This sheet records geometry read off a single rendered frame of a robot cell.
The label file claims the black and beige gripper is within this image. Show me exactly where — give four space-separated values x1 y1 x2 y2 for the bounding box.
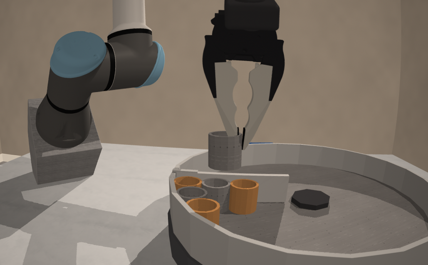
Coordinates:
202 10 285 150

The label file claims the bronze bushing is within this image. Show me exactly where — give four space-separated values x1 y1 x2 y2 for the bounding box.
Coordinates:
229 179 259 215
174 176 202 190
186 198 220 225

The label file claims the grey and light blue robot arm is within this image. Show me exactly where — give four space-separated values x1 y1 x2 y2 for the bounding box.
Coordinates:
36 0 280 148

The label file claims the grey metal bushing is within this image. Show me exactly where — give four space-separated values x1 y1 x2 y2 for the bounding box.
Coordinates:
177 186 208 202
208 131 242 171
201 178 230 213

